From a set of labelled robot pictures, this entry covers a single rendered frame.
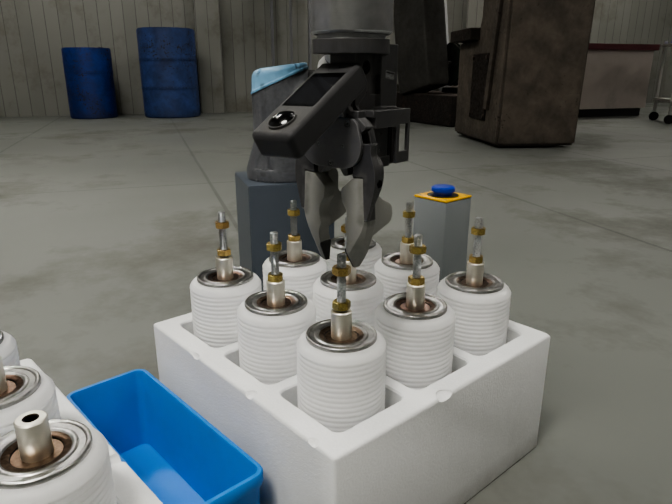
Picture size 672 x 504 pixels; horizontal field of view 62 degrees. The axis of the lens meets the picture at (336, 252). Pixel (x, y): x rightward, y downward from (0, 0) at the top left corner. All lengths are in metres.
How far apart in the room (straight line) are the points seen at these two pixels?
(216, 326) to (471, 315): 0.33
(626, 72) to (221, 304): 7.05
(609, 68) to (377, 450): 6.96
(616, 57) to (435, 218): 6.55
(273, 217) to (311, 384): 0.62
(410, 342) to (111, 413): 0.43
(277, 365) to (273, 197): 0.54
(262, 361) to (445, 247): 0.42
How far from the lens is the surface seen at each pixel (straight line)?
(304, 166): 0.57
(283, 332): 0.65
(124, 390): 0.86
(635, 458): 0.94
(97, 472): 0.47
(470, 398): 0.70
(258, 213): 1.15
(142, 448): 0.90
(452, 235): 0.98
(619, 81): 7.51
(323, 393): 0.59
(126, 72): 7.55
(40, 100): 7.65
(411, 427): 0.62
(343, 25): 0.52
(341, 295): 0.58
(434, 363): 0.67
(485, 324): 0.74
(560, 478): 0.87
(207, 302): 0.75
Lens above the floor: 0.52
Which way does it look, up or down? 18 degrees down
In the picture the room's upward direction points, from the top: straight up
